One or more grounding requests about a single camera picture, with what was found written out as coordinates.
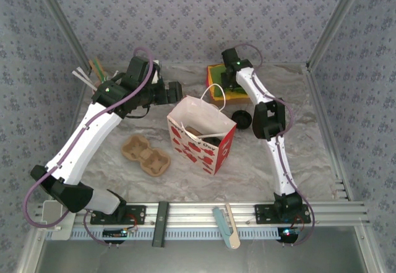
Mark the brown pulp cup carrier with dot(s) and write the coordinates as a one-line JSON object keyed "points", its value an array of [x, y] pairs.
{"points": [[191, 130], [145, 155]]}

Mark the red white paper gift bag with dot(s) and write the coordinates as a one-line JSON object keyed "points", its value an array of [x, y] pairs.
{"points": [[216, 155]]}

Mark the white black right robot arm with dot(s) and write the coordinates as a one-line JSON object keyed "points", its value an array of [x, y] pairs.
{"points": [[272, 121]]}

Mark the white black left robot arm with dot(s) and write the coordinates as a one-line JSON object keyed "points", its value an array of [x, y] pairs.
{"points": [[83, 143]]}

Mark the green white wrapped pick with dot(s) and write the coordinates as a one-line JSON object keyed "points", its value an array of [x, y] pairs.
{"points": [[107, 77], [115, 73]]}

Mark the yellow red napkin stack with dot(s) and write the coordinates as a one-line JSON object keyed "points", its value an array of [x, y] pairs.
{"points": [[238, 99]]}

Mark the black plastic cup lid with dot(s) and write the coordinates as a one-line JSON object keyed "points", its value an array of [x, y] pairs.
{"points": [[242, 119]]}

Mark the dark green flat bar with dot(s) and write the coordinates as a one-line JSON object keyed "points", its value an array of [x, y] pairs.
{"points": [[161, 223]]}

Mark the light blue plastic tool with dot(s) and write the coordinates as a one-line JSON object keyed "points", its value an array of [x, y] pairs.
{"points": [[221, 222]]}

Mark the flat wooden stick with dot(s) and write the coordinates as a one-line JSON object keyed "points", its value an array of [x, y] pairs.
{"points": [[231, 220]]}

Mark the aluminium side rail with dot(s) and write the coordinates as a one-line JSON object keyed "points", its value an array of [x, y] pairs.
{"points": [[315, 84], [71, 130]]}

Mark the aluminium frame post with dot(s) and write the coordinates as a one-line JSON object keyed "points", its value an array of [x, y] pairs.
{"points": [[334, 22], [63, 22]]}

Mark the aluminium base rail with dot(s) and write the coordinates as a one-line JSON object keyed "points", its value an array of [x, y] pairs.
{"points": [[191, 212]]}

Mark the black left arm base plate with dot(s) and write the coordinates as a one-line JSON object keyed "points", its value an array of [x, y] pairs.
{"points": [[136, 214]]}

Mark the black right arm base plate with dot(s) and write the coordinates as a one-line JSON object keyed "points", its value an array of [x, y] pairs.
{"points": [[263, 214]]}

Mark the white plastic bracket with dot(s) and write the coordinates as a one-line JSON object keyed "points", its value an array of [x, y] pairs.
{"points": [[51, 217]]}

